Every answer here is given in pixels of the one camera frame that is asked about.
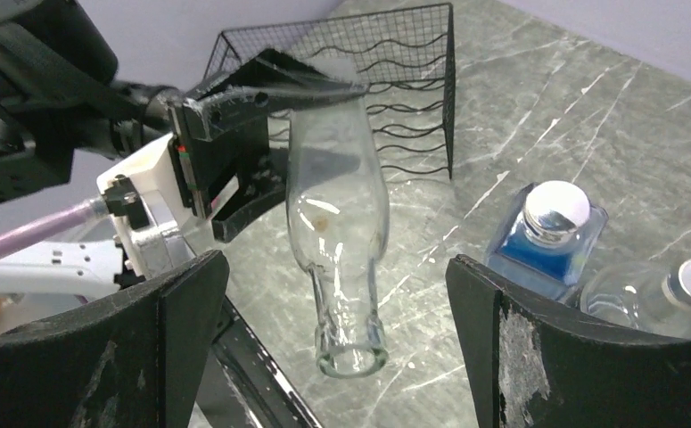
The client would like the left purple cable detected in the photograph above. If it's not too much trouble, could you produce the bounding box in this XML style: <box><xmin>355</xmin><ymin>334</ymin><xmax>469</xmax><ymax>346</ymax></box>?
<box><xmin>0</xmin><ymin>197</ymin><xmax>110</xmax><ymax>270</ymax></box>

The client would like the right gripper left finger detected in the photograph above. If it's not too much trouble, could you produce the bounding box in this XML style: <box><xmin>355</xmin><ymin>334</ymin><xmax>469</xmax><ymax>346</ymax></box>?
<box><xmin>0</xmin><ymin>251</ymin><xmax>229</xmax><ymax>427</ymax></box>

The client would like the small clear glass bottle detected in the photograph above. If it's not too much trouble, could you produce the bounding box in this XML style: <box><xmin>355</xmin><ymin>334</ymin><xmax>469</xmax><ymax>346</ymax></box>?
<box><xmin>286</xmin><ymin>96</ymin><xmax>390</xmax><ymax>379</ymax></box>

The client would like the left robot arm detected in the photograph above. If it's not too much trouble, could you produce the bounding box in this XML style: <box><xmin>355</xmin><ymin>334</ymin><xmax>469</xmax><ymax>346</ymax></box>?
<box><xmin>0</xmin><ymin>1</ymin><xmax>367</xmax><ymax>243</ymax></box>

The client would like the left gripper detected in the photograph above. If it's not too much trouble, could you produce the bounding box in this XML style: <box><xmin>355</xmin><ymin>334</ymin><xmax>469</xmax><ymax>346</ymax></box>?
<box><xmin>169</xmin><ymin>48</ymin><xmax>368</xmax><ymax>243</ymax></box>

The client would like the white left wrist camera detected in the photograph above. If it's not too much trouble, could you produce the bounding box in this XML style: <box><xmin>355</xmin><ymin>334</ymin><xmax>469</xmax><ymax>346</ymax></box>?
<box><xmin>96</xmin><ymin>134</ymin><xmax>216</xmax><ymax>279</ymax></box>

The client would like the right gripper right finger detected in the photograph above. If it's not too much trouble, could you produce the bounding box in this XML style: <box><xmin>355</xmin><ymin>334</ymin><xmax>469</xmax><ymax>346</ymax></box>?
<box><xmin>445</xmin><ymin>254</ymin><xmax>691</xmax><ymax>427</ymax></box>

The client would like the black wire wine rack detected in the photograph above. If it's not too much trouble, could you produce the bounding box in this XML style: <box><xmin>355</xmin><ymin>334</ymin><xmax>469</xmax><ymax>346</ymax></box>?
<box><xmin>203</xmin><ymin>2</ymin><xmax>456</xmax><ymax>174</ymax></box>

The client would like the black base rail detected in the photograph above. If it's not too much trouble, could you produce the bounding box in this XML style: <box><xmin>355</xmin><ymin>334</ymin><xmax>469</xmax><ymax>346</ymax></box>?
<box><xmin>188</xmin><ymin>300</ymin><xmax>323</xmax><ymax>428</ymax></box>

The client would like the round clear flask silver cap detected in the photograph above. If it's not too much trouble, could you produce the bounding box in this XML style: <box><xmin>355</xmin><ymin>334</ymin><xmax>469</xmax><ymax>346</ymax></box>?
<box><xmin>579</xmin><ymin>259</ymin><xmax>691</xmax><ymax>340</ymax></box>

